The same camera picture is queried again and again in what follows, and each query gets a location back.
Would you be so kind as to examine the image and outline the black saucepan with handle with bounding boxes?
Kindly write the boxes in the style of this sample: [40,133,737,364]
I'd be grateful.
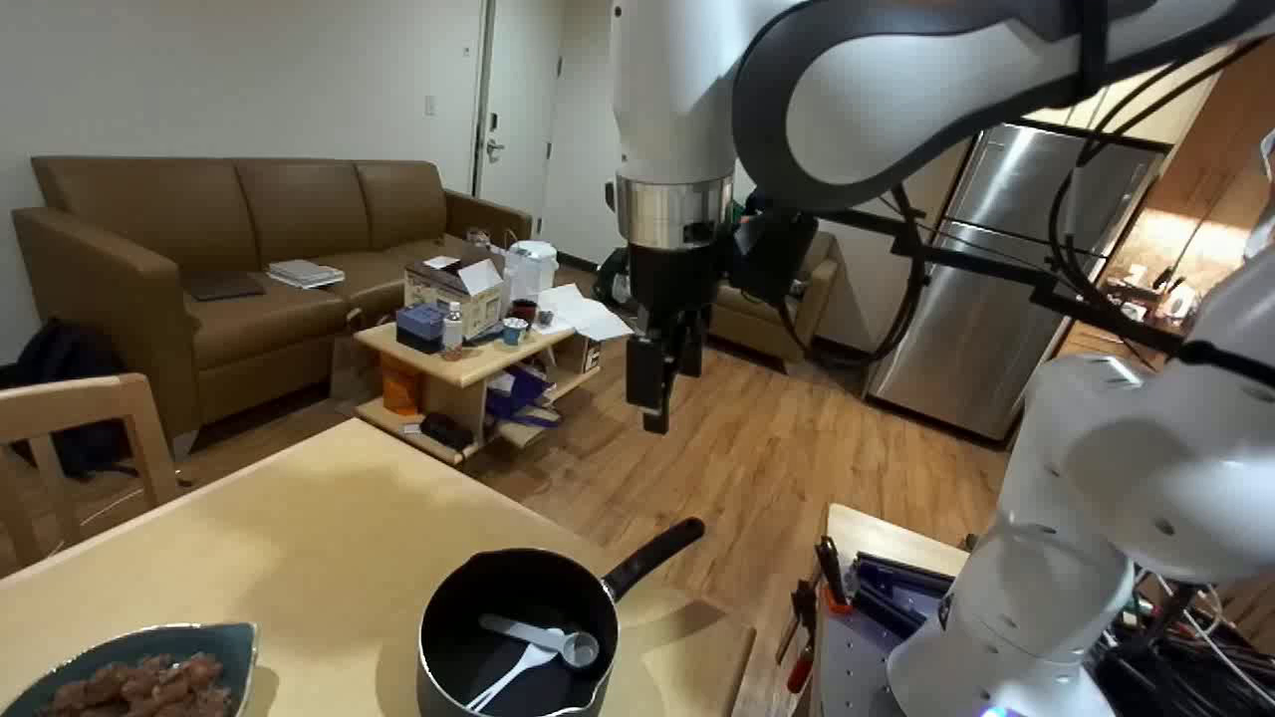
[417,519,707,717]

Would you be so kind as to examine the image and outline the white container on table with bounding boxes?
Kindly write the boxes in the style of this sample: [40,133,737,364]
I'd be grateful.
[506,238,559,300]

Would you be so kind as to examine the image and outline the teal plate with food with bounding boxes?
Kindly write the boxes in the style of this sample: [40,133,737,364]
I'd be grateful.
[6,620,257,717]

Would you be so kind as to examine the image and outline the brown leather sofa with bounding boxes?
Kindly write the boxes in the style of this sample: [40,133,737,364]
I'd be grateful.
[12,156,536,433]

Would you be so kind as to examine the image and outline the stainless steel refrigerator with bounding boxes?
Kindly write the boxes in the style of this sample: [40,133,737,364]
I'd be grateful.
[866,121,1170,448]

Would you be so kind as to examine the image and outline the light wood coffee table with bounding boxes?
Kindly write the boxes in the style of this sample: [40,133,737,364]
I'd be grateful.
[359,328,601,466]

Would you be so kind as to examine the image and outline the white door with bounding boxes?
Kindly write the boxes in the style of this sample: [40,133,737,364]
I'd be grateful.
[473,0,567,217]

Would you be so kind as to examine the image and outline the silver measuring spoon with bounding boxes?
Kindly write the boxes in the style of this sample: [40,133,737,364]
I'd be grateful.
[468,612,601,712]

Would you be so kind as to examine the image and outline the wooden dining chair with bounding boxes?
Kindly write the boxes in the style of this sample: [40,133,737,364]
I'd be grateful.
[0,373,180,545]

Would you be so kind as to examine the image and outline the cardboard box on table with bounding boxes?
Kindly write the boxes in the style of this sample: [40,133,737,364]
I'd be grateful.
[403,256,506,337]

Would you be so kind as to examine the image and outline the papers on sofa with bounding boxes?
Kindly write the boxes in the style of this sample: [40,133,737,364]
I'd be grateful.
[269,258,347,292]

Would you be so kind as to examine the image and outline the black backpack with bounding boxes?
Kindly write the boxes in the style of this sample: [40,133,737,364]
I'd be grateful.
[0,314,136,481]

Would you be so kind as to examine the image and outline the robot base mount table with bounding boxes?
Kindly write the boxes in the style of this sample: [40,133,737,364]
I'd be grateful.
[789,499,1275,717]

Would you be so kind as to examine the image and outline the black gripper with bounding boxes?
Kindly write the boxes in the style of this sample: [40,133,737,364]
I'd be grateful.
[625,248,720,433]

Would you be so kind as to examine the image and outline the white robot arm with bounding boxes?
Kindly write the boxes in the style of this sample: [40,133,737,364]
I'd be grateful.
[610,0,1275,717]

